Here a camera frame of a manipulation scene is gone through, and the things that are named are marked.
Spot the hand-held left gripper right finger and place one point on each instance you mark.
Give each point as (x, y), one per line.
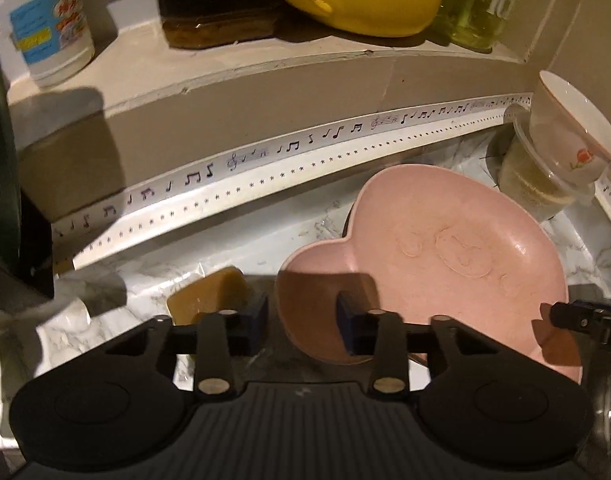
(346, 329)

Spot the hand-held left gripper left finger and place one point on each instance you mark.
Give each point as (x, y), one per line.
(255, 321)

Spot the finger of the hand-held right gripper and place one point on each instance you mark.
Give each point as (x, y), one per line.
(575, 317)

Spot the large stainless steel bowl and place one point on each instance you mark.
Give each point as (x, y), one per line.
(608, 400)

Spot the pink shaped plate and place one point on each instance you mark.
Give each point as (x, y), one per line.
(435, 260)

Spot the yellow-brown soap bar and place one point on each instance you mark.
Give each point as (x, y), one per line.
(210, 290)

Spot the clear plastic container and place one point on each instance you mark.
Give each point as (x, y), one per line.
(525, 185)

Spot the music note edge tape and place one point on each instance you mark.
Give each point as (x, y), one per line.
(285, 160)

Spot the white patterned cup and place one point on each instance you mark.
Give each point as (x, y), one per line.
(560, 130)

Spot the dark appliance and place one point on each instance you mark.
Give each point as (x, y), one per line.
(5, 185)

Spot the green glass pitcher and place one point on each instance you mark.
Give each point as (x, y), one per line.
(475, 15)

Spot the dark glass jar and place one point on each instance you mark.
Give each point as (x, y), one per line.
(210, 5)

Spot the white jar with blue label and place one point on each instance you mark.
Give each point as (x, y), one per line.
(50, 35)

